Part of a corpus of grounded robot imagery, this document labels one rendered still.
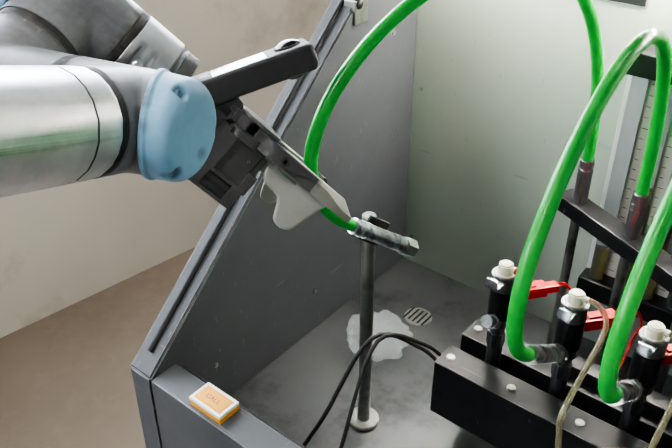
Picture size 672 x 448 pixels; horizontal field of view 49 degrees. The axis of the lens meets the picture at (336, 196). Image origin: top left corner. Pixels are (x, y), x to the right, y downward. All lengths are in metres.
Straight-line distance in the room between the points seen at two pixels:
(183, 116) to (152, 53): 0.15
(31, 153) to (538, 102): 0.76
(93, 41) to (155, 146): 0.17
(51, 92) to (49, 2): 0.19
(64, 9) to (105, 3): 0.04
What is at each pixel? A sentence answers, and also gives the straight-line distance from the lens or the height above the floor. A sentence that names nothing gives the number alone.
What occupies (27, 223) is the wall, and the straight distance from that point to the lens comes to 2.44.
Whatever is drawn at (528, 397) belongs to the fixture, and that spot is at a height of 0.98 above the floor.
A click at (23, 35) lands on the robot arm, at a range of 0.62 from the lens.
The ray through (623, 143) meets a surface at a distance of 0.98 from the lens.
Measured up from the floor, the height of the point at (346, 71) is 1.33.
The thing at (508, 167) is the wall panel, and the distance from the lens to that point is 1.11.
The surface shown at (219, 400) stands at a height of 0.96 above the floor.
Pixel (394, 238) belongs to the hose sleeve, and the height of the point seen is 1.13.
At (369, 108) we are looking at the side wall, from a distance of 1.06.
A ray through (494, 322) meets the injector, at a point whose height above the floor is 1.05.
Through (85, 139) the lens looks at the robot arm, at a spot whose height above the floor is 1.39.
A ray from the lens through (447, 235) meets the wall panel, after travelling 1.22.
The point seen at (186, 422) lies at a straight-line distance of 0.91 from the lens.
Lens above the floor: 1.58
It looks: 31 degrees down
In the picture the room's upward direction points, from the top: straight up
